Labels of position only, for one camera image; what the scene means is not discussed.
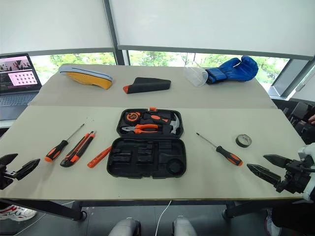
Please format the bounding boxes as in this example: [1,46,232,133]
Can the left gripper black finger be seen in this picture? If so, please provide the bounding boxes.
[0,153,19,166]
[15,158,41,181]

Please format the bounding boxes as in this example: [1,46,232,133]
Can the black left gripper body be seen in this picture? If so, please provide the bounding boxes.
[0,164,18,190]

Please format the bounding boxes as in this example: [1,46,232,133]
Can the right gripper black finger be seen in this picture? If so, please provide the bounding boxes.
[263,154,292,169]
[247,164,282,186]

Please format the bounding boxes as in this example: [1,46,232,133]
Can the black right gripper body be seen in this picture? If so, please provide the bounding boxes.
[275,157,315,195]

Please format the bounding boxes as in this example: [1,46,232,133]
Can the orange black screwdriver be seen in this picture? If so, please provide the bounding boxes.
[45,123,85,162]
[195,132,244,167]

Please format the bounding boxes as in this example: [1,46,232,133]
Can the black electrical tape roll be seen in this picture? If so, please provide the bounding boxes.
[235,134,252,148]

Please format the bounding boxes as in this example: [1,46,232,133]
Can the orange black utility knife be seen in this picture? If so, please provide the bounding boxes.
[60,131,96,168]

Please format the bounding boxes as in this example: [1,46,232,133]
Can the orange voltage tester pen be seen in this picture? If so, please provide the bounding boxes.
[87,146,112,169]

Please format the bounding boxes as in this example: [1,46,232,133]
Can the black tool case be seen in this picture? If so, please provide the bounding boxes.
[106,107,187,179]

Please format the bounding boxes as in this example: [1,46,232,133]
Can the white red sneaker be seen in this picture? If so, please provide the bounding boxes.
[0,206,37,221]

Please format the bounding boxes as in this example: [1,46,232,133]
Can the black table leg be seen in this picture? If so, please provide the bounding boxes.
[0,198,87,221]
[222,199,297,220]

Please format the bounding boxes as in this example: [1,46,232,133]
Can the person in black shirt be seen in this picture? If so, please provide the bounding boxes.
[294,102,315,146]

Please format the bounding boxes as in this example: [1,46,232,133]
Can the grey laptop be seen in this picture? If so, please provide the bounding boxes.
[0,53,43,121]

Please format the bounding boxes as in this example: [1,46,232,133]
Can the blue boxing glove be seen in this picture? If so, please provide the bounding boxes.
[205,55,259,85]

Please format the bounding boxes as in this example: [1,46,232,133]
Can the orange black tape measure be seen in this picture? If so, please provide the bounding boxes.
[124,111,140,123]

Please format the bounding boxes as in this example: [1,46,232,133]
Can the clear plastic cup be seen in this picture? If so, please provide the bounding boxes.
[183,62,209,88]

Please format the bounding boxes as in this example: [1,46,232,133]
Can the white roller blind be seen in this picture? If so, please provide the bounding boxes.
[109,0,315,61]
[0,0,116,57]

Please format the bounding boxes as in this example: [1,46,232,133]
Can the black folded pouch orange corner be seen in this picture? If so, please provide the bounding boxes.
[123,77,172,95]

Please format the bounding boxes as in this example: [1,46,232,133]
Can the grey window pillar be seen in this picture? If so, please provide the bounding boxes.
[102,0,130,66]

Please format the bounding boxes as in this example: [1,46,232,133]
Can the grey window side frame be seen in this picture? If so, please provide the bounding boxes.
[268,58,315,101]

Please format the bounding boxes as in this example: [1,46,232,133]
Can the claw hammer orange black handle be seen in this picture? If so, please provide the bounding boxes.
[144,112,182,135]

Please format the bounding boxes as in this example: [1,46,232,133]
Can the white floor cable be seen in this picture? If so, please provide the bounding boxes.
[156,200,172,236]

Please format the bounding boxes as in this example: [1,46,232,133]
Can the orange handled pliers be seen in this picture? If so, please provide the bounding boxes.
[121,123,159,135]

